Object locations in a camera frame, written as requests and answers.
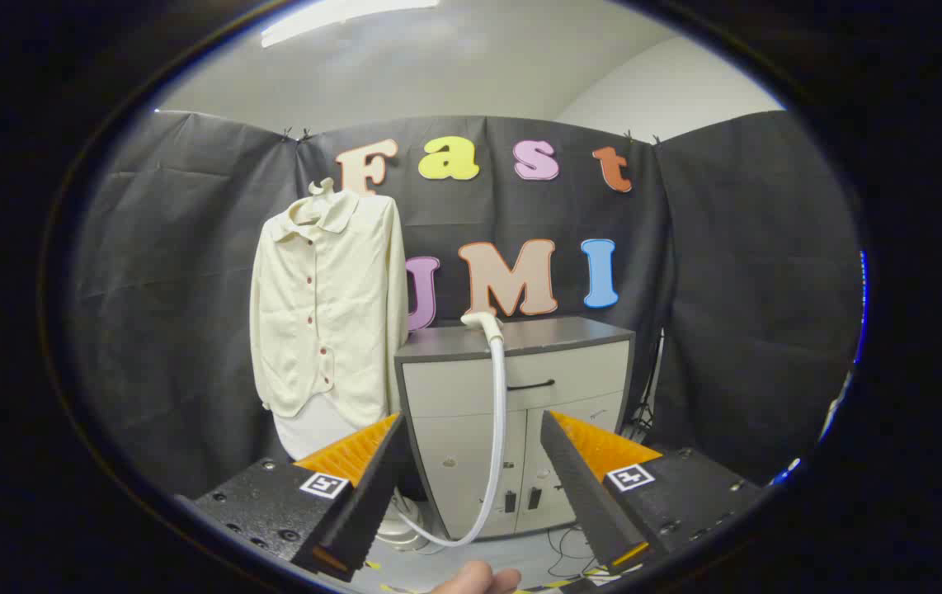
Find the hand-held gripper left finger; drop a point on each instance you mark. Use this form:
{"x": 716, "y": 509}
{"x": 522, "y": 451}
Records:
{"x": 372, "y": 495}

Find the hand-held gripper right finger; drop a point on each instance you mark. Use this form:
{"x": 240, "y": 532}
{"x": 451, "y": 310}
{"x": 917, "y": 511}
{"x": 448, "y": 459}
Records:
{"x": 582, "y": 495}

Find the cream button-up shirt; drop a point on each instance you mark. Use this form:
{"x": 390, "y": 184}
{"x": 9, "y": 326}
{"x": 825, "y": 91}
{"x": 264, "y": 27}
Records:
{"x": 331, "y": 313}

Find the white plastic clothes hanger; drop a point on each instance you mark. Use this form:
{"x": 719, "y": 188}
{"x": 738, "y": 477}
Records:
{"x": 321, "y": 191}

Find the grey and white cabinet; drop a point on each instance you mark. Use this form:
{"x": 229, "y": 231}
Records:
{"x": 578, "y": 375}

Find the black backdrop cloth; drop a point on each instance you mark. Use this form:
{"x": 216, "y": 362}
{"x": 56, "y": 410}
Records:
{"x": 190, "y": 289}

